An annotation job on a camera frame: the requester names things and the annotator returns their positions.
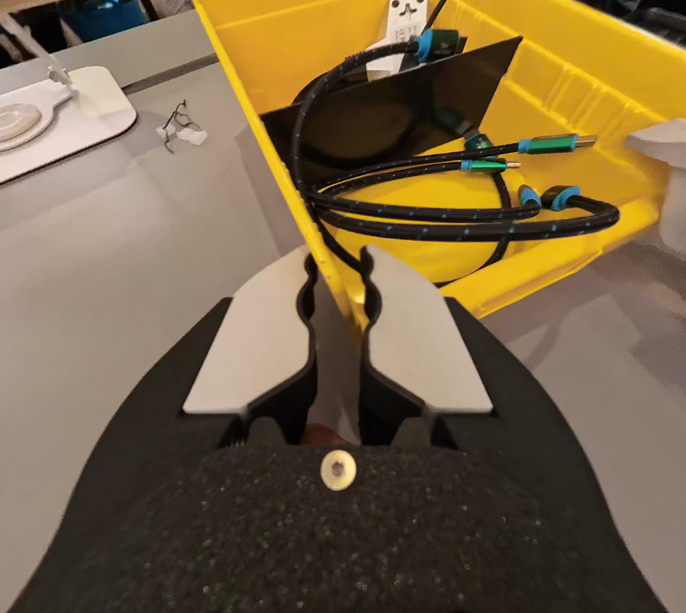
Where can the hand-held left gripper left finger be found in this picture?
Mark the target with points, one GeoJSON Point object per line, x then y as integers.
{"type": "Point", "coordinates": [257, 345]}

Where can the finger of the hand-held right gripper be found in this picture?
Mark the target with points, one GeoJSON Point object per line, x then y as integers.
{"type": "Point", "coordinates": [664, 144]}
{"type": "Point", "coordinates": [675, 216]}

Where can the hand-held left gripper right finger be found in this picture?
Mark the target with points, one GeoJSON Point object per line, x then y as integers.
{"type": "Point", "coordinates": [423, 350]}

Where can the grey hdmi switch box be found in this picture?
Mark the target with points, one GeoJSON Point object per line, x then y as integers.
{"type": "Point", "coordinates": [404, 18]}

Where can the yellow plastic bin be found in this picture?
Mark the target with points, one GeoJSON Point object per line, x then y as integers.
{"type": "Point", "coordinates": [321, 34]}

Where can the grey desk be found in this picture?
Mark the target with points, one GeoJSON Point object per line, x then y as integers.
{"type": "Point", "coordinates": [107, 275]}

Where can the black divider panel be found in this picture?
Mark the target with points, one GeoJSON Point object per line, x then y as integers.
{"type": "Point", "coordinates": [375, 125]}

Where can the white board stand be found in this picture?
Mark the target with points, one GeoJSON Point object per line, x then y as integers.
{"type": "Point", "coordinates": [96, 103]}

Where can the blue container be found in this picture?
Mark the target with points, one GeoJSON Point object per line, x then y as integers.
{"type": "Point", "coordinates": [107, 18]}

